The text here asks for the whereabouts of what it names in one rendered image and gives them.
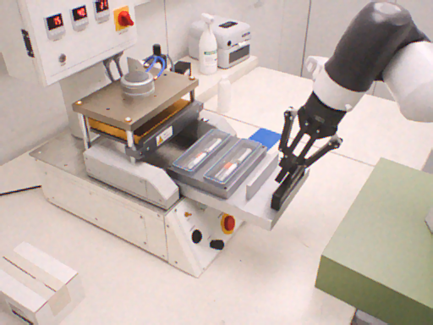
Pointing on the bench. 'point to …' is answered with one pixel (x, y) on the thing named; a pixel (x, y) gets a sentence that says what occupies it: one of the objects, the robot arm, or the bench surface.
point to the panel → (211, 217)
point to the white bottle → (223, 94)
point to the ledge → (209, 83)
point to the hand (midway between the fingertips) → (286, 168)
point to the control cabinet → (68, 45)
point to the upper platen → (139, 126)
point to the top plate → (136, 96)
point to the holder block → (211, 166)
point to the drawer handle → (286, 187)
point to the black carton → (183, 68)
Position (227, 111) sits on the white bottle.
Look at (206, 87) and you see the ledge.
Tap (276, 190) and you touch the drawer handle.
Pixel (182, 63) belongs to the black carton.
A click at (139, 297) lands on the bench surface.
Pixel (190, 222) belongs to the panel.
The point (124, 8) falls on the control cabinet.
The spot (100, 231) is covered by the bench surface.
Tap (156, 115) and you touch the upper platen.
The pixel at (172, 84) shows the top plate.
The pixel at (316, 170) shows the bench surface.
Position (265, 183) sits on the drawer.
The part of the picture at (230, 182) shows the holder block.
